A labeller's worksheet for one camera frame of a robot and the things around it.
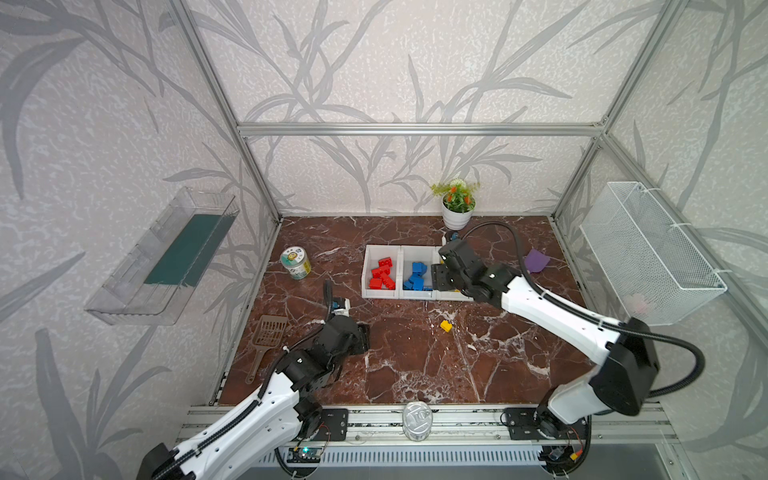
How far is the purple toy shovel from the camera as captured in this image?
106 centimetres

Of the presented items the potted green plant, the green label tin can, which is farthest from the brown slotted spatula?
the potted green plant

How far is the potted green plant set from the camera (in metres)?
1.07

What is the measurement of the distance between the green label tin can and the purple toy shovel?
0.79m

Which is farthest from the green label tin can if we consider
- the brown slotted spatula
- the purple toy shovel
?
the purple toy shovel

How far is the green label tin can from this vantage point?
987 millimetres
